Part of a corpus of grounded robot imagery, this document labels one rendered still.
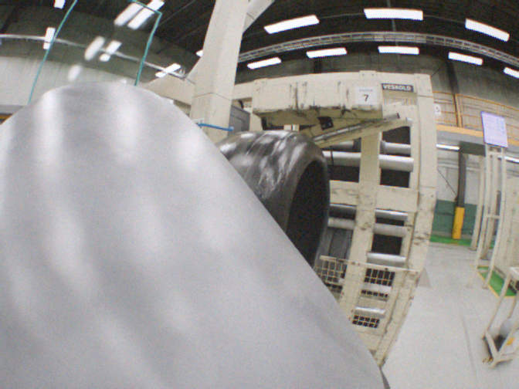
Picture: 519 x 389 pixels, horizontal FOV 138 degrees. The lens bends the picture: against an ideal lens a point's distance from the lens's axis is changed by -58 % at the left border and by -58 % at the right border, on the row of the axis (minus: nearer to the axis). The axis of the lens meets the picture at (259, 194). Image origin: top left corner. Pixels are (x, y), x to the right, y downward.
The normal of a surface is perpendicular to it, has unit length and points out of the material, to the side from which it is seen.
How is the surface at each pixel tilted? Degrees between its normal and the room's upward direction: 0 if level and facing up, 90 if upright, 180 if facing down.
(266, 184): 72
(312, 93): 90
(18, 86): 90
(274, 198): 76
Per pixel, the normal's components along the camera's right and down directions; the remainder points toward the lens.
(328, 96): -0.51, 0.00
